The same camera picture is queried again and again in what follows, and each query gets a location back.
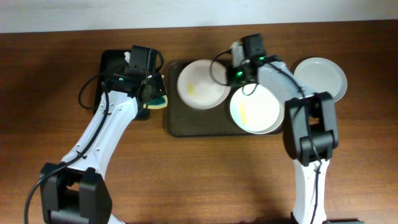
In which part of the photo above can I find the light grey plate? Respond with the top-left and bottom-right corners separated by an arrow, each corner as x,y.
294,57 -> 348,101

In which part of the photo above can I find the black rectangular sponge tray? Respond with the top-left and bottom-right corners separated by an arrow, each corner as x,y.
94,50 -> 164,121

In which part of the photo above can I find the dark brown serving tray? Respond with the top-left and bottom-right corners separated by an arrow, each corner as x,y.
165,60 -> 284,137

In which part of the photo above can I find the right black cable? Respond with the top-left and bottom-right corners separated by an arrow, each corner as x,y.
209,49 -> 323,224

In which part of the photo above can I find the pale pink plate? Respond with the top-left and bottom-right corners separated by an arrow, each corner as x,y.
177,59 -> 231,110

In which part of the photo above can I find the green and yellow sponge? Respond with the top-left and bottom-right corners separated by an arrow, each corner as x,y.
147,95 -> 168,110

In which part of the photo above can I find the left black cable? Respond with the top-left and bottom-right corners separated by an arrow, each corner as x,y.
24,51 -> 165,224

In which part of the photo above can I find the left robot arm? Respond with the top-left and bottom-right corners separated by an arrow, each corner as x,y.
35,67 -> 167,224

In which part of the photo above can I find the cream white plate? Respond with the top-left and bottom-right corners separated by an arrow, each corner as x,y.
229,84 -> 284,134

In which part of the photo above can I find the black cable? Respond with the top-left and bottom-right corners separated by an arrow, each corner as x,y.
209,49 -> 323,224
24,51 -> 165,224

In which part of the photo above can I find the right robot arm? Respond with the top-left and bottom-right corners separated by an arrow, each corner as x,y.
228,54 -> 339,223

